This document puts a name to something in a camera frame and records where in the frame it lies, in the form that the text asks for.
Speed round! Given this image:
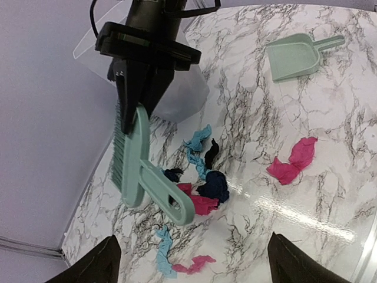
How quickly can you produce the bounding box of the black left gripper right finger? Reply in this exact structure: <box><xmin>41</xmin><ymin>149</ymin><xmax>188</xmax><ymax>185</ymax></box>
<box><xmin>270</xmin><ymin>233</ymin><xmax>345</xmax><ymax>283</ymax></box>

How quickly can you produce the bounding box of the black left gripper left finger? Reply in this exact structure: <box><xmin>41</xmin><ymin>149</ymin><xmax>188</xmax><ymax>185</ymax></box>
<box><xmin>49</xmin><ymin>235</ymin><xmax>121</xmax><ymax>283</ymax></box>

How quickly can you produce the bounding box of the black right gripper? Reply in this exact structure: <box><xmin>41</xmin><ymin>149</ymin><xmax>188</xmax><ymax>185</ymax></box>
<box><xmin>94</xmin><ymin>1</ymin><xmax>201</xmax><ymax>134</ymax></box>

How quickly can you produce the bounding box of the blue twisted paper scrap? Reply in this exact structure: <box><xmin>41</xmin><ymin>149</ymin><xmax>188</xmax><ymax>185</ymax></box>
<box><xmin>183</xmin><ymin>124</ymin><xmax>212</xmax><ymax>180</ymax></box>

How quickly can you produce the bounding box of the green hand brush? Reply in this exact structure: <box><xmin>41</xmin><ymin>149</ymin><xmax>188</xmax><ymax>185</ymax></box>
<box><xmin>111</xmin><ymin>104</ymin><xmax>195</xmax><ymax>226</ymax></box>

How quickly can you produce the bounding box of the navy blue paper scrap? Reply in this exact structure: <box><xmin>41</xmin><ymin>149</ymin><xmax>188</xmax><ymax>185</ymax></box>
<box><xmin>197</xmin><ymin>170</ymin><xmax>230</xmax><ymax>203</ymax></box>

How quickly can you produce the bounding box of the large pink paper scrap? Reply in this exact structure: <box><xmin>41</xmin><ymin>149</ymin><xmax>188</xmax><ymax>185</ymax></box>
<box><xmin>267</xmin><ymin>137</ymin><xmax>318</xmax><ymax>185</ymax></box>

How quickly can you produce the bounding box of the green plastic dustpan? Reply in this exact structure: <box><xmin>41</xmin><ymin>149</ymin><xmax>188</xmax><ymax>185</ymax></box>
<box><xmin>266</xmin><ymin>33</ymin><xmax>345</xmax><ymax>83</ymax></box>

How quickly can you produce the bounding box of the translucent white waste bin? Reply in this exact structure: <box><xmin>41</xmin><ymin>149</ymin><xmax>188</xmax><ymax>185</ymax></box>
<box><xmin>73</xmin><ymin>1</ymin><xmax>221</xmax><ymax>123</ymax></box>

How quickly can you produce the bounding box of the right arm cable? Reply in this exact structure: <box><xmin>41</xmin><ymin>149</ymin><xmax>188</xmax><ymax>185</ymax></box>
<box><xmin>90</xmin><ymin>0</ymin><xmax>102</xmax><ymax>38</ymax></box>

